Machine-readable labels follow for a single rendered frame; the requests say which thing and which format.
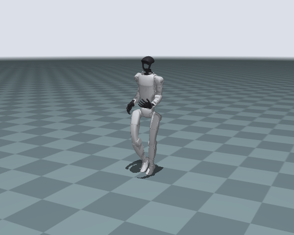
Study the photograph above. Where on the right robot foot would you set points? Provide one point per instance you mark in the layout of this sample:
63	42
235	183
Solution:
144	165

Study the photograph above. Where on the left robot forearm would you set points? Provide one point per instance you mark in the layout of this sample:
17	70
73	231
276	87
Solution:
156	101

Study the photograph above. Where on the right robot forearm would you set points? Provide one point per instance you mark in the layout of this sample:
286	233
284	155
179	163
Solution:
136	98

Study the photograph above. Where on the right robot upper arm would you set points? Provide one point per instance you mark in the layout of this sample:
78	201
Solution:
136	78

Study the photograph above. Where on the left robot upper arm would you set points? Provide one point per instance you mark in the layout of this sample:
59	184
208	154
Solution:
159	85

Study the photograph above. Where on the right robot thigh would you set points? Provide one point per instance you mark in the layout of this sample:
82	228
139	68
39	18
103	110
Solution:
134	127

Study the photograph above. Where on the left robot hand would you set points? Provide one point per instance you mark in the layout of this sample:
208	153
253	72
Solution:
146	104

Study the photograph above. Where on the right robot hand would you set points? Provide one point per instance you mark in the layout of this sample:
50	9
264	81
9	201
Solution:
129	107

